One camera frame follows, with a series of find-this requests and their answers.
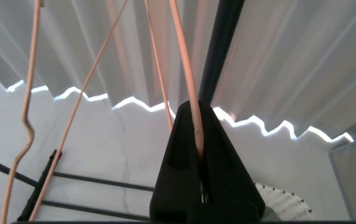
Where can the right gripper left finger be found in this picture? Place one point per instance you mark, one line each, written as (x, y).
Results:
(175, 180)

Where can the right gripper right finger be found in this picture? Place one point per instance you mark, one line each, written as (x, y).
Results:
(227, 186)

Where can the pink clothes hanger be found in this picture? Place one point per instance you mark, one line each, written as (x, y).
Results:
(185, 62)
(31, 62)

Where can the white laundry basket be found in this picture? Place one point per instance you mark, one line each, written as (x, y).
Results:
(283, 202)

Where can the black clothes rack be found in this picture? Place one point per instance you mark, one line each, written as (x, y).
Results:
(221, 46)

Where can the white curtain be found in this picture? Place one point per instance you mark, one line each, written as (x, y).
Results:
(290, 62)

